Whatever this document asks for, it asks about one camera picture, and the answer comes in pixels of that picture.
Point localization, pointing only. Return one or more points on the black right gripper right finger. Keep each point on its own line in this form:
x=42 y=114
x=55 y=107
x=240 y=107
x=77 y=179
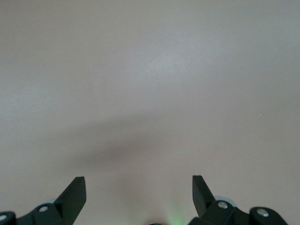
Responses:
x=206 y=208

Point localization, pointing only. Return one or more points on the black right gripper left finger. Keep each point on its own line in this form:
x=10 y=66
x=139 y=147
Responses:
x=68 y=206

